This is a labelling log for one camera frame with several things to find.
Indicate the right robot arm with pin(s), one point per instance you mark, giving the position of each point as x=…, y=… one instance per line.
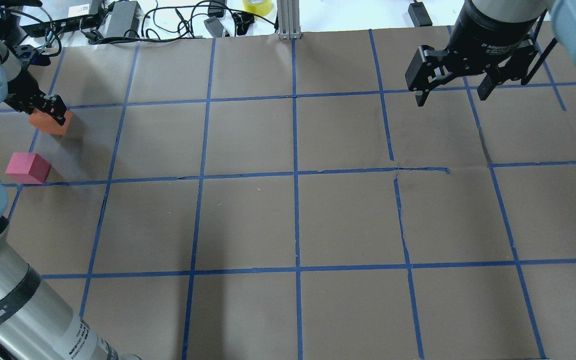
x=556, y=26

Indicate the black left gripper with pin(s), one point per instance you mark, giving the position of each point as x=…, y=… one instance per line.
x=24, y=91

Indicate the black power adapter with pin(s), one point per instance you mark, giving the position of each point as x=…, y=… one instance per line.
x=123, y=18

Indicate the red foam cube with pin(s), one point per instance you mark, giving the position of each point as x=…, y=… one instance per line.
x=28, y=168

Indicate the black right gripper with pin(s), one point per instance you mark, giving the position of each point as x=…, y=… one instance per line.
x=494, y=31

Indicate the yellow tape roll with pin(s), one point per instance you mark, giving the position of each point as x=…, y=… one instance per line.
x=258, y=7

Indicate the aluminium frame post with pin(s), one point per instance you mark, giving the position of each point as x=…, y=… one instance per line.
x=288, y=16

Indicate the orange foam cube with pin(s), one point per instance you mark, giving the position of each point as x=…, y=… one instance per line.
x=47, y=124

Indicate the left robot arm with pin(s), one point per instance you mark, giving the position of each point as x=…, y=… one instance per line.
x=35, y=322

